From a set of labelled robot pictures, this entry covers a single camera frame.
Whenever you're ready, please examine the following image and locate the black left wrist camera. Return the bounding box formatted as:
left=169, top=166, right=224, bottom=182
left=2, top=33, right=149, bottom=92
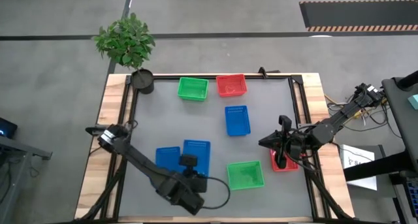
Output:
left=178, top=154, right=199, bottom=168

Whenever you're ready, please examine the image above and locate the blue plastic basket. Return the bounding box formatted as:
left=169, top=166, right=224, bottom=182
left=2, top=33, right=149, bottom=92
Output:
left=155, top=146, right=184, bottom=175
left=182, top=139, right=212, bottom=178
left=224, top=104, right=252, bottom=137

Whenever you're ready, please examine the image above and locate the grey table mat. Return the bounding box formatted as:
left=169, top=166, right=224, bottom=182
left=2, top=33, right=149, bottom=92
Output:
left=119, top=78, right=314, bottom=218

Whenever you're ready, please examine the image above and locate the blue crate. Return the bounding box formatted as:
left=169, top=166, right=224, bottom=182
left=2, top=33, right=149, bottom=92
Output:
left=406, top=181, right=418, bottom=215

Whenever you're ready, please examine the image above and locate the black workstation stand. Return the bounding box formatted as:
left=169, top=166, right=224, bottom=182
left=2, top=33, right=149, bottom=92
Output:
left=343, top=69, right=418, bottom=224

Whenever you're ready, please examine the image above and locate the black floor mat hazard stripe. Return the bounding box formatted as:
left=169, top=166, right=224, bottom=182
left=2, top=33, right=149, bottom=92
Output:
left=299, top=0, right=418, bottom=33

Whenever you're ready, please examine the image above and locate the white printed box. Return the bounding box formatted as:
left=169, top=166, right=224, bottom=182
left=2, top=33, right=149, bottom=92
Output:
left=339, top=144, right=379, bottom=191

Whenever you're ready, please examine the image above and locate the black clamp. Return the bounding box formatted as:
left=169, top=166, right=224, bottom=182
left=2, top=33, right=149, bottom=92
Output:
left=257, top=66, right=281, bottom=78

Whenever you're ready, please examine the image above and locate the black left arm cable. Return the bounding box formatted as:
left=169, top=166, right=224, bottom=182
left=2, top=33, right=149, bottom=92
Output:
left=195, top=175, right=231, bottom=210

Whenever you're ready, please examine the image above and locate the black device blue light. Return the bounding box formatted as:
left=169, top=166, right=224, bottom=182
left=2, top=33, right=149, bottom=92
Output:
left=0, top=117, right=19, bottom=140

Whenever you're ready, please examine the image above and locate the green potted plant black pot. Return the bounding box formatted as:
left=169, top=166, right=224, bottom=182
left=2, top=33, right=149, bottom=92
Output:
left=92, top=12, right=156, bottom=95

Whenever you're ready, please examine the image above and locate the grey side table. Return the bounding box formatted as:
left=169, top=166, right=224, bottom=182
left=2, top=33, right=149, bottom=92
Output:
left=0, top=135, right=53, bottom=224

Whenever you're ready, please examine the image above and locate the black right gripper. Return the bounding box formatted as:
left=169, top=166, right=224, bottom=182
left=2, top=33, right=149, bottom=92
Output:
left=259, top=114, right=316, bottom=170

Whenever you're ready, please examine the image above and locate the black aluminium table frame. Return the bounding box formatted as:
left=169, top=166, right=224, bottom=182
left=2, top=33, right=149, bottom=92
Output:
left=73, top=72, right=357, bottom=224

